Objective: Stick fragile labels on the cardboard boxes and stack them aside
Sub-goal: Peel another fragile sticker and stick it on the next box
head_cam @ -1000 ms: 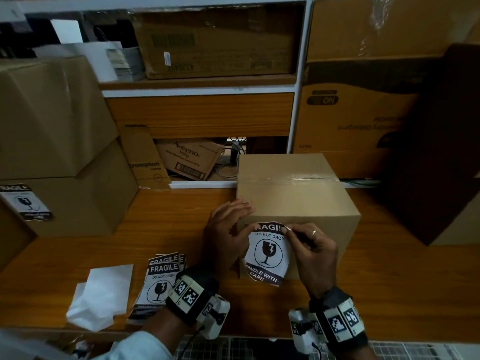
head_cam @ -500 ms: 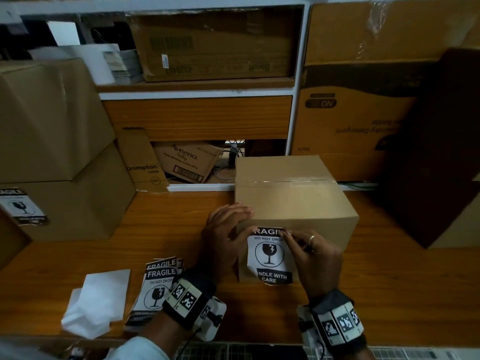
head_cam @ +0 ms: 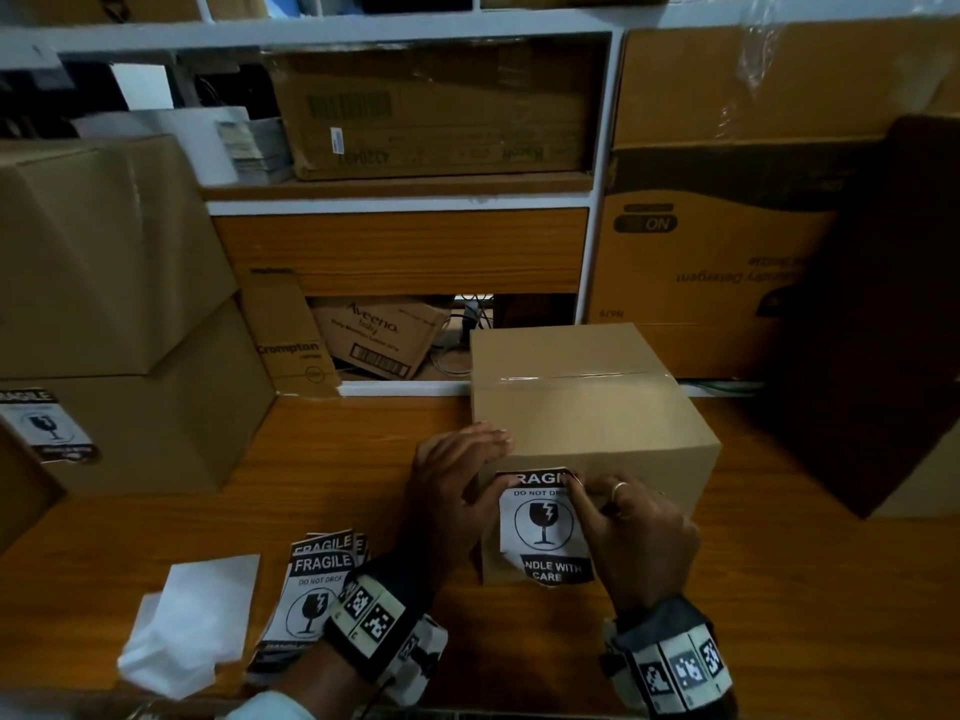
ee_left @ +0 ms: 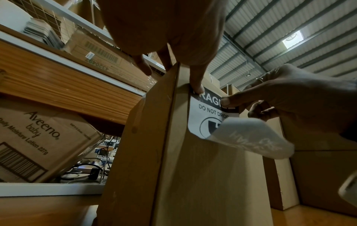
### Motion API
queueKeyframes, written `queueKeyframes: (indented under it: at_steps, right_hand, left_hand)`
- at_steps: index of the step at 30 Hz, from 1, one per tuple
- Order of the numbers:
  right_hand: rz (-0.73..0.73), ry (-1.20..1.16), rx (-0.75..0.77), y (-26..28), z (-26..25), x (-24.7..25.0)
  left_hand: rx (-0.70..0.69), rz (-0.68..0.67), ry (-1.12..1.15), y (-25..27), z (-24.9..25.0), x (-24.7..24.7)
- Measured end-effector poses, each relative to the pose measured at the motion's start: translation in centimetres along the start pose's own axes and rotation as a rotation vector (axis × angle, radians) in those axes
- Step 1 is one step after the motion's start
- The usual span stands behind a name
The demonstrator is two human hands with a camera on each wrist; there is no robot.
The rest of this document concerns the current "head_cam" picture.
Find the person's right hand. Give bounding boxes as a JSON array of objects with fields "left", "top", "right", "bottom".
[{"left": 566, "top": 471, "right": 703, "bottom": 612}]

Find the person's left hand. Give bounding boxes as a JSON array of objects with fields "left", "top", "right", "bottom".
[{"left": 401, "top": 420, "right": 519, "bottom": 590}]

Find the fragile sticker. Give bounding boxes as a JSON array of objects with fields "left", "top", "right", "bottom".
[
  {"left": 0, "top": 387, "right": 100, "bottom": 466},
  {"left": 494, "top": 468, "right": 598, "bottom": 590}
]

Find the medium taped cardboard box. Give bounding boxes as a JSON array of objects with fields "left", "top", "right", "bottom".
[{"left": 468, "top": 323, "right": 723, "bottom": 587}]

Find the stack of fragile stickers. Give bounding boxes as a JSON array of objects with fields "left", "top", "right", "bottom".
[{"left": 247, "top": 528, "right": 370, "bottom": 672}]

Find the white backing paper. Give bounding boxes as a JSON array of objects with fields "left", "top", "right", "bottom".
[{"left": 116, "top": 554, "right": 262, "bottom": 702}]

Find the small taped cardboard box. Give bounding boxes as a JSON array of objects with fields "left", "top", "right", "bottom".
[{"left": 0, "top": 299, "right": 277, "bottom": 496}]

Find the large stapled cardboard box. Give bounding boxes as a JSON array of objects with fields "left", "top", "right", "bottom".
[{"left": 0, "top": 134, "right": 240, "bottom": 381}]

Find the person's left forearm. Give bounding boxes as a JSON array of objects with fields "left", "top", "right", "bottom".
[{"left": 277, "top": 644, "right": 376, "bottom": 720}]

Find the barcode printed cardboard box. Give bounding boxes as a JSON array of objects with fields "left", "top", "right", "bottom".
[{"left": 311, "top": 295, "right": 453, "bottom": 382}]

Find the flattened printed cardboard carton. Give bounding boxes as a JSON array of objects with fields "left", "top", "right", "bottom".
[{"left": 238, "top": 267, "right": 343, "bottom": 398}]

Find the person's white sleeve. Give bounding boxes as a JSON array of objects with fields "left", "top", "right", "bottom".
[{"left": 224, "top": 689, "right": 316, "bottom": 720}]

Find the large cardboard box dark band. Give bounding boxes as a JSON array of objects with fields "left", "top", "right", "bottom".
[{"left": 584, "top": 138, "right": 879, "bottom": 381}]

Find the large cardboard box white sticker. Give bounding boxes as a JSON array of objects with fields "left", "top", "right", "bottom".
[{"left": 266, "top": 40, "right": 609, "bottom": 182}]

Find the plastic wrapped cardboard box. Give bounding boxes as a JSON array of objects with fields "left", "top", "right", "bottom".
[{"left": 611, "top": 18, "right": 960, "bottom": 151}]

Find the right wrist tracker band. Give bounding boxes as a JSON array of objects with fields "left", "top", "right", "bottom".
[{"left": 611, "top": 595, "right": 740, "bottom": 717}]

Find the wrist tracker band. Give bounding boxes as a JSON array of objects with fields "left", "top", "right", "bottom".
[
  {"left": 322, "top": 558, "right": 436, "bottom": 683},
  {"left": 611, "top": 595, "right": 740, "bottom": 717}
]

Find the left wrist tracker band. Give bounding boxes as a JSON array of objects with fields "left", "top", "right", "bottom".
[{"left": 322, "top": 558, "right": 436, "bottom": 683}]

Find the stack of grey cards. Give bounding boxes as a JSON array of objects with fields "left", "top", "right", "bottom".
[{"left": 217, "top": 117, "right": 295, "bottom": 186}]

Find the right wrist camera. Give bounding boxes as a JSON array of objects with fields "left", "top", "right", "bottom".
[{"left": 599, "top": 618, "right": 640, "bottom": 698}]

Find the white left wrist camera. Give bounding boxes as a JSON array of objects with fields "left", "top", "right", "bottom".
[{"left": 382, "top": 614, "right": 450, "bottom": 706}]

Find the tangle of cables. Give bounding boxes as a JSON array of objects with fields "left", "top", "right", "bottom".
[{"left": 431, "top": 294, "right": 496, "bottom": 380}]

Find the wooden shelf unit white frame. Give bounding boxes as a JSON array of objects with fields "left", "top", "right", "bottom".
[{"left": 0, "top": 0, "right": 960, "bottom": 398}]

